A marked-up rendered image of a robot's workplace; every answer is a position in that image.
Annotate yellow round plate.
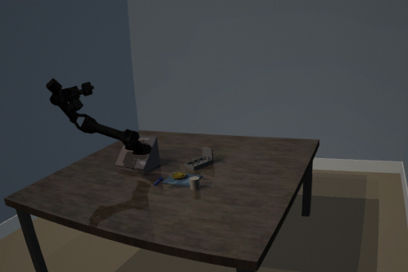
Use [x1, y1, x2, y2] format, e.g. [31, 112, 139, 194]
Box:
[172, 172, 185, 180]

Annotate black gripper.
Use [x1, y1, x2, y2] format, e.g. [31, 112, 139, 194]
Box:
[59, 82, 94, 103]

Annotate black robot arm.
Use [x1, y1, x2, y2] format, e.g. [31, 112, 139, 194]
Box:
[46, 79, 146, 155]

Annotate light blue flat mat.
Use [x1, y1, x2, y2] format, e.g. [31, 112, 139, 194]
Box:
[161, 174, 202, 187]

